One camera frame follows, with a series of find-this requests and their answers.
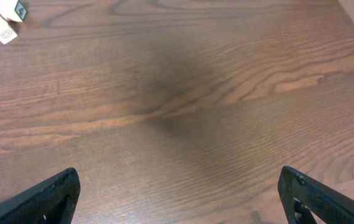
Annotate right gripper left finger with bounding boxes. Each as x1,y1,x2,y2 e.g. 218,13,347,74
0,167,80,224

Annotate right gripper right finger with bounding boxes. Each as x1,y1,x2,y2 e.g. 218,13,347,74
277,166,354,224

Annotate yellow top wooden block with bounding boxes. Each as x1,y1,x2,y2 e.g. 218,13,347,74
0,16,17,44

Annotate white block top right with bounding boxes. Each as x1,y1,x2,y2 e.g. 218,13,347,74
0,0,27,22

